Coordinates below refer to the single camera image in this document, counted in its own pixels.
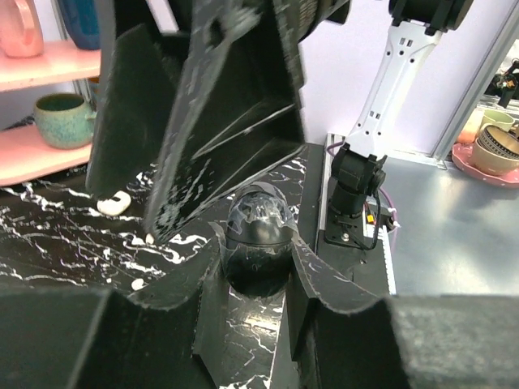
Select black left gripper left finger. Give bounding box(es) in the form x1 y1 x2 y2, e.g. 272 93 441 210
1 239 225 388

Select dark blue mug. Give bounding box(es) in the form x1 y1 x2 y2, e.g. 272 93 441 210
58 0 101 50

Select stacked bowls on pink plate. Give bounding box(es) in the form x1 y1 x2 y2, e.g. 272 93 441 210
451 108 518 189

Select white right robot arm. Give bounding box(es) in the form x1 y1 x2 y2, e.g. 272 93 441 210
86 1 474 243

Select black earbud charging case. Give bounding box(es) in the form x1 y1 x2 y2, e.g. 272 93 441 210
210 182 299 299

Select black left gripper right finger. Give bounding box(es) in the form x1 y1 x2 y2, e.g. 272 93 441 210
286 239 518 388

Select green ceramic mug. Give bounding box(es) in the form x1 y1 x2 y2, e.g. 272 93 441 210
34 92 97 150

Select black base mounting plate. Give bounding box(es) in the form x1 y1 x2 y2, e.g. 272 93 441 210
299 141 398 297

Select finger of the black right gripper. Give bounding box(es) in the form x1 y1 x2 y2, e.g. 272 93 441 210
86 24 190 199

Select pink three-tier shelf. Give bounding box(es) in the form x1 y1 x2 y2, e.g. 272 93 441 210
1 41 101 186

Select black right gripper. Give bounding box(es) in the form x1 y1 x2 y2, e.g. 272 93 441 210
97 1 350 244

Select pink mug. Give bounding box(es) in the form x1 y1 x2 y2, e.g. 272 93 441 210
1 0 44 58

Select white earbud case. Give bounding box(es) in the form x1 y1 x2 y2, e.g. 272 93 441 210
97 190 131 216

